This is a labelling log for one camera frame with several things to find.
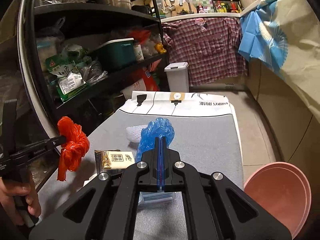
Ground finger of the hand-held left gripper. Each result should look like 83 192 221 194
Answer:
29 135 67 148
10 140 66 167

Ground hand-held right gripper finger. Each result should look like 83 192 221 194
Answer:
29 135 162 240
161 135 293 240

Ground blue plastic bag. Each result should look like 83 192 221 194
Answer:
135 117 175 163

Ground red plastic bag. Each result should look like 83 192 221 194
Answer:
57 116 90 182

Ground pink plastic basin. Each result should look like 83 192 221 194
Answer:
244 162 312 239

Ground person's left hand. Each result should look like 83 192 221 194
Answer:
0 171 42 221

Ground white foam wrap piece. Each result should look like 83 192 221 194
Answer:
125 124 148 143

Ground white gold snack packet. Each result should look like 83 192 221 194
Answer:
94 149 136 173

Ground grey ironing board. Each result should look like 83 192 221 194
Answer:
37 110 245 240

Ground green white food packet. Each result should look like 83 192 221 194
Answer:
45 52 88 102

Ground red white sack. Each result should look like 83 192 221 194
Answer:
121 66 161 100

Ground white lidded waste bin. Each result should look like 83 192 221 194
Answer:
164 62 190 93

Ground clear plastic bag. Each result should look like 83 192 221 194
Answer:
80 60 108 83

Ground white labelled jar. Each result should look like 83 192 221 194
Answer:
133 44 145 63

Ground green storage box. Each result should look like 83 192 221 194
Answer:
96 38 137 68

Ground red plaid shirt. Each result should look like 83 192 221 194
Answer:
162 17 249 87

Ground crumpled red shelf bag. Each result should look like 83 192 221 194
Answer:
127 29 152 44

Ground black metal shelf rack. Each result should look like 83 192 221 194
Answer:
25 0 171 133

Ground chrome kitchen faucet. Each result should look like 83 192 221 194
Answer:
178 0 193 14

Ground black spice rack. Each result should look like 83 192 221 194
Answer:
210 0 242 13

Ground blue cream printed cloth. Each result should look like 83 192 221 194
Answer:
237 0 320 130

